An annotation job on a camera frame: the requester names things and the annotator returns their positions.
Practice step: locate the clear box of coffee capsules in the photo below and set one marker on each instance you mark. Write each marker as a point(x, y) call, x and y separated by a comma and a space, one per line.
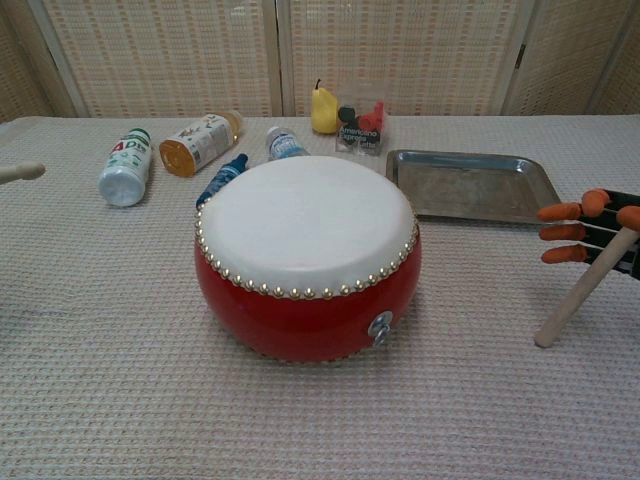
point(360, 132)

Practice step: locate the white green-capped drink bottle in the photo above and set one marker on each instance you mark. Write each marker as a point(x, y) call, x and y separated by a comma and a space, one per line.
point(125, 170)

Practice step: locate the beige woven tablecloth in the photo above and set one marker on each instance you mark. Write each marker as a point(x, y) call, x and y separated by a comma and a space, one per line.
point(100, 400)

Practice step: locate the red drum with white skin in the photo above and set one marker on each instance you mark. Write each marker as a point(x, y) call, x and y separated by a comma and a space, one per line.
point(305, 225)

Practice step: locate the yellow toy pear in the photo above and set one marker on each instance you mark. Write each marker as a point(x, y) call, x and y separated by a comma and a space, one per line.
point(324, 112)

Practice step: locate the amber tea bottle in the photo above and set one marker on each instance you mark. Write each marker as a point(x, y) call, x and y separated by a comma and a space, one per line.
point(200, 140)

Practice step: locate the woven bamboo folding screen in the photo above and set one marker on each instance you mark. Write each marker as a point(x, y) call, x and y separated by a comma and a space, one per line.
point(175, 60)

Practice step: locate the small blue spray bottle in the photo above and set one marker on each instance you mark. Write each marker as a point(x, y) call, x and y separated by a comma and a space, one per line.
point(222, 177)

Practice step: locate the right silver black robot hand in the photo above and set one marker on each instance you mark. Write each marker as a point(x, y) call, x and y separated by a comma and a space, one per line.
point(560, 212)

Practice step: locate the clear water bottle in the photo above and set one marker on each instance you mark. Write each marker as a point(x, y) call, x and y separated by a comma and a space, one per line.
point(285, 145)

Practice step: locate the rectangular stainless steel tray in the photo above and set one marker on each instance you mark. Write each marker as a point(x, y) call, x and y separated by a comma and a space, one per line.
point(475, 187)

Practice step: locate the wooden drumstick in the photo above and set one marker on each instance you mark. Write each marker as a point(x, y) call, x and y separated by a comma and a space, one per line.
point(22, 172)
point(575, 300)

